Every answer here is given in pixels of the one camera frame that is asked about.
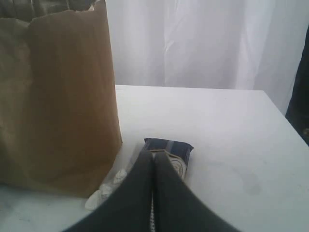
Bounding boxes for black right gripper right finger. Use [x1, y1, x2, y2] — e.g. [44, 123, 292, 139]
[154, 152, 234, 232]

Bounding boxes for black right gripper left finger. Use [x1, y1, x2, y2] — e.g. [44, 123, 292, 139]
[66, 151, 154, 232]

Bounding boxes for white paper bits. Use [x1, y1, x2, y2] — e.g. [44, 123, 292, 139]
[113, 169, 127, 185]

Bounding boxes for brown paper bag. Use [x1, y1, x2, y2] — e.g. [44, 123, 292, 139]
[0, 0, 122, 197]

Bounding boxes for white crumpled lump middle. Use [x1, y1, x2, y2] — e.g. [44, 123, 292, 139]
[99, 184, 113, 198]

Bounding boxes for white crumpled lump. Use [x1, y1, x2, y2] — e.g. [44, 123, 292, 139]
[84, 190, 102, 211]
[99, 184, 113, 198]

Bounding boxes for white crumpled lump lower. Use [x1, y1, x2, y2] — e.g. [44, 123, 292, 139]
[84, 190, 102, 211]

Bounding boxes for long spaghetti packet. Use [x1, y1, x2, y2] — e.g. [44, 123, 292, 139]
[128, 138, 194, 186]

